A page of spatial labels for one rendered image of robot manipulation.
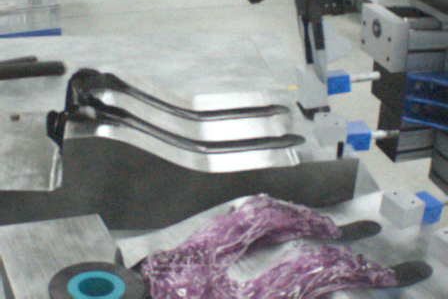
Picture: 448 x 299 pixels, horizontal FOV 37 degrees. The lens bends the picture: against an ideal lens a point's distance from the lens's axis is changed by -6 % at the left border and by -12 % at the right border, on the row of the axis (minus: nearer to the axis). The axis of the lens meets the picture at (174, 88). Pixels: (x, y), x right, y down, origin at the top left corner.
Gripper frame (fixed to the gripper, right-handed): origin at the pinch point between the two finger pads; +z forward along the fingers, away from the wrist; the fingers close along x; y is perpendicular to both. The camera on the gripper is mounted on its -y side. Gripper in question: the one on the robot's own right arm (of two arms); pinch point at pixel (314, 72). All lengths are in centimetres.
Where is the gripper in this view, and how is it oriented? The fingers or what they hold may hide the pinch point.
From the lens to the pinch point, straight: 106.6
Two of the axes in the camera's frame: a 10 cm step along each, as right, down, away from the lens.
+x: -0.6, -2.2, 9.7
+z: 1.4, 9.6, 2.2
